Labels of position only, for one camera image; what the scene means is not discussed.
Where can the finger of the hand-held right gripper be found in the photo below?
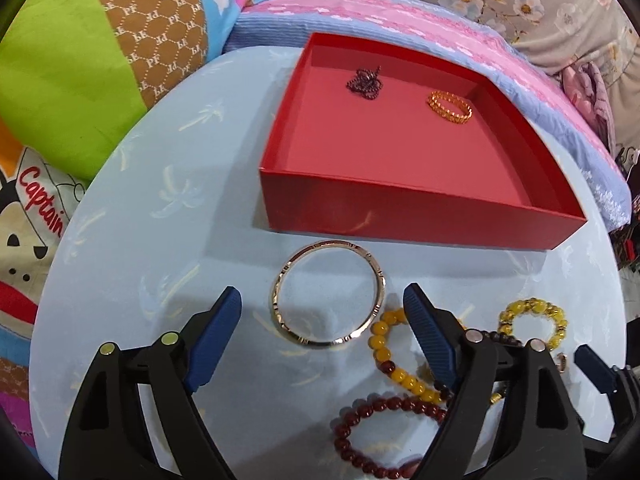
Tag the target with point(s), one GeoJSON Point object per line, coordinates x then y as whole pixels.
{"type": "Point", "coordinates": [595, 367]}

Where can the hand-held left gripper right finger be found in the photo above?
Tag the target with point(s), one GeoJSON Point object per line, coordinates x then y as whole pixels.
{"type": "Point", "coordinates": [430, 335]}

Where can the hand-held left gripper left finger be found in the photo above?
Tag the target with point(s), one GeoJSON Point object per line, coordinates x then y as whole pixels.
{"type": "Point", "coordinates": [212, 340]}

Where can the rose gold bangle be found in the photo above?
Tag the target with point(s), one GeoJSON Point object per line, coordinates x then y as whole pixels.
{"type": "Point", "coordinates": [276, 305]}

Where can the red cardboard box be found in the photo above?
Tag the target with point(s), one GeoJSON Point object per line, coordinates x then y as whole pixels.
{"type": "Point", "coordinates": [400, 220]}

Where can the purple cloth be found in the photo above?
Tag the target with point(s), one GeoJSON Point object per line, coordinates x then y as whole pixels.
{"type": "Point", "coordinates": [590, 95]}

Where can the cartoon printed colourful pillow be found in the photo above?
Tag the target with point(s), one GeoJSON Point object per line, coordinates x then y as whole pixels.
{"type": "Point", "coordinates": [75, 85]}

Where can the pink blue striped blanket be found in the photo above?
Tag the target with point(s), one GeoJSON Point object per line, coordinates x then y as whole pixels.
{"type": "Point", "coordinates": [400, 15]}

